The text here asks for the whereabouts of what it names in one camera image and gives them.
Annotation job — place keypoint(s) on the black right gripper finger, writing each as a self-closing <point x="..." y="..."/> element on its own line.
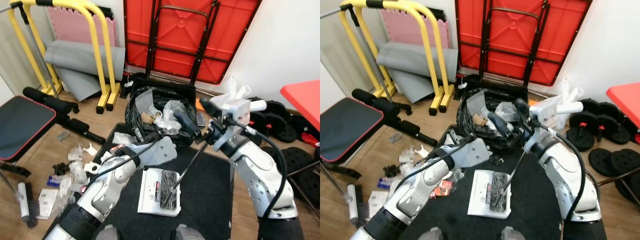
<point x="523" y="110"/>
<point x="500" y="126"/>
<point x="210" y="109"/>
<point x="186" y="123"/>

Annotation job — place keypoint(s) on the white carpet sweeper chrome pole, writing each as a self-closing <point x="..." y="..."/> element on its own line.
<point x="482" y="195"/>
<point x="152" y="192"/>

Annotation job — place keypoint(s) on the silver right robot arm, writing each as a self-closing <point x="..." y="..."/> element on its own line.
<point x="255" y="170"/>
<point x="565" y="170"/>

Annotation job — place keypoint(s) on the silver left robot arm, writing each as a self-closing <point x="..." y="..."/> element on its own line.
<point x="112" y="180"/>
<point x="430" y="180"/>

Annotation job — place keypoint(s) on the crumpled clear plastic wrap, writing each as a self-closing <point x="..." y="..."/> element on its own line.
<point x="175" y="112"/>
<point x="407" y="156"/>
<point x="75" y="153"/>
<point x="505" y="112"/>

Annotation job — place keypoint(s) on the grey textured sheet scrap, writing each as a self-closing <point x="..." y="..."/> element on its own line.
<point x="142" y="105"/>
<point x="479" y="104"/>

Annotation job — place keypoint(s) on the black plastic trash bag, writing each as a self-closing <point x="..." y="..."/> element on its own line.
<point x="130" y="122"/>
<point x="465" y="122"/>

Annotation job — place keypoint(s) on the white paper tag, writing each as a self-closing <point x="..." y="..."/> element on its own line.
<point x="129" y="82"/>
<point x="463" y="82"/>

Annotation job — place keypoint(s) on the white plastic hook piece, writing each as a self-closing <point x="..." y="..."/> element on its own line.
<point x="424" y="150"/>
<point x="91" y="149"/>

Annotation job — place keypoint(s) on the red folded table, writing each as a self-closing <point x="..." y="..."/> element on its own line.
<point x="505" y="30"/>
<point x="175" y="30"/>

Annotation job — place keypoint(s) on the black foam bench roller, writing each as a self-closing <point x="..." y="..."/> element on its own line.
<point x="82" y="129"/>
<point x="375" y="100"/>
<point x="45" y="98"/>
<point x="412" y="132"/>

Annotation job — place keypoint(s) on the grey right robot leg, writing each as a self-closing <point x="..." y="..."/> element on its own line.
<point x="512" y="234"/>
<point x="189" y="233"/>

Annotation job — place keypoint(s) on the grey robot leg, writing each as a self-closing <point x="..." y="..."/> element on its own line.
<point x="434" y="235"/>
<point x="512" y="234"/>
<point x="107" y="234"/>
<point x="189" y="233"/>

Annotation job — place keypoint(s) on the red table with dark legs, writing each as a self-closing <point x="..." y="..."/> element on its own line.
<point x="305" y="102"/>
<point x="625" y="100"/>

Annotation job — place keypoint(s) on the grey rolled mat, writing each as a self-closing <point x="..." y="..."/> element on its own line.
<point x="415" y="62"/>
<point x="80" y="60"/>

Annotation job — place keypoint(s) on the small black plastic part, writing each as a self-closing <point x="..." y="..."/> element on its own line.
<point x="61" y="168"/>
<point x="392" y="171"/>

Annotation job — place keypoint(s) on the grey left robot leg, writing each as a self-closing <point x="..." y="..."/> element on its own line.
<point x="434" y="235"/>
<point x="107" y="234"/>

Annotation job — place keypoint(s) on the small blue box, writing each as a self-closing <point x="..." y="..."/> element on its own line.
<point x="384" y="184"/>
<point x="53" y="181"/>

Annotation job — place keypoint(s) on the pink foam mat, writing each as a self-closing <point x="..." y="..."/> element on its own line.
<point x="75" y="27"/>
<point x="407" y="30"/>

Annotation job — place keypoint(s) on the black bench pad red trim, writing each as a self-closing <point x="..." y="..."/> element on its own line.
<point x="25" y="125"/>
<point x="350" y="127"/>

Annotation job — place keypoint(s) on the white paper booklet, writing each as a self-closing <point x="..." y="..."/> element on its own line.
<point x="377" y="204"/>
<point x="47" y="202"/>

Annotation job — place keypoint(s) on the black bench foot bar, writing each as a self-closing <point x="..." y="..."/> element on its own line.
<point x="345" y="171"/>
<point x="15" y="171"/>

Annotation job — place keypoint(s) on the light grey right wrist camera mount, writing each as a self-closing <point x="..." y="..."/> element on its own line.
<point x="547" y="111"/>
<point x="234" y="110"/>

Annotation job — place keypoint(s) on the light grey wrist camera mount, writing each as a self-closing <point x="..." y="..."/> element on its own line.
<point x="472" y="150"/>
<point x="234" y="110"/>
<point x="547" y="111"/>
<point x="160" y="150"/>

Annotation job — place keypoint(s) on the light grey left wrist camera mount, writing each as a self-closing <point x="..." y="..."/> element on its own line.
<point x="472" y="150"/>
<point x="160" y="150"/>

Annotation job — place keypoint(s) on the yellow steel dip frame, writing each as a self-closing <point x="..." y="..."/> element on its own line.
<point x="109" y="95"/>
<point x="442" y="97"/>

